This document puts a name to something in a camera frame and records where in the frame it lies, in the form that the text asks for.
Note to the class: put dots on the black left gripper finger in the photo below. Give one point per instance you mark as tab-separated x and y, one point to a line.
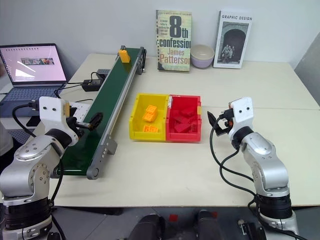
83	125
97	119

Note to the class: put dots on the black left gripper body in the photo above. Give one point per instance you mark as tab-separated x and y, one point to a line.
72	123

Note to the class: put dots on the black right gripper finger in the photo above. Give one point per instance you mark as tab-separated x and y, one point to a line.
211	119
221	131

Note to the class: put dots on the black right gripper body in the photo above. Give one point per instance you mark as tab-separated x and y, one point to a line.
224	120

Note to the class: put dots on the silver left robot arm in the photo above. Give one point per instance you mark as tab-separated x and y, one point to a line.
27	160

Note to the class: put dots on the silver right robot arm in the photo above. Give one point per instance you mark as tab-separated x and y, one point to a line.
265	165

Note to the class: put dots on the green conveyor belt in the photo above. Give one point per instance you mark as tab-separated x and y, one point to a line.
110	105

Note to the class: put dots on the red building block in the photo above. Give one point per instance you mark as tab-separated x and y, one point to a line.
188	110
182	128
178	120

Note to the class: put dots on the black power adapter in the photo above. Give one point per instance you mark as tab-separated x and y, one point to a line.
92	85

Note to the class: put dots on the red plastic bin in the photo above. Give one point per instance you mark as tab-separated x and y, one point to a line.
172	136

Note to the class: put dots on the yellow plastic bin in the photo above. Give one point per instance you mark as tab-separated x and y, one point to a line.
140	130

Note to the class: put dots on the yellow building block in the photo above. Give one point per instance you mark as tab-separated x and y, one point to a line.
151	128
148	117
124	56
151	109

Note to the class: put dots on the grey perforated board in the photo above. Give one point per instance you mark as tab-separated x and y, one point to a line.
21	136

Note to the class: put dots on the lilac ceramic bowl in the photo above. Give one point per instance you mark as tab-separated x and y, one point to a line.
202	58

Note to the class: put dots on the open blue laptop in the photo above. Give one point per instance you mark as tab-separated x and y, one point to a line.
32	70

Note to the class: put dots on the graphic design white book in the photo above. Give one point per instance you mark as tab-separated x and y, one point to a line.
232	40

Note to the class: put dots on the dark rounded shape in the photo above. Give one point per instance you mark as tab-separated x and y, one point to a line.
207	225
147	227

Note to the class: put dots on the grey leaning panel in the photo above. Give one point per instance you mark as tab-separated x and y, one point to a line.
308	70

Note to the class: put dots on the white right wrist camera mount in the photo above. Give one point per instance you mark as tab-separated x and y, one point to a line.
242	112

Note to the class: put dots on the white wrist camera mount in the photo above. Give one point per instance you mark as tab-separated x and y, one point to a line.
242	112
51	110

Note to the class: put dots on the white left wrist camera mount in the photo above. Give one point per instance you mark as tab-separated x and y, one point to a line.
51	110

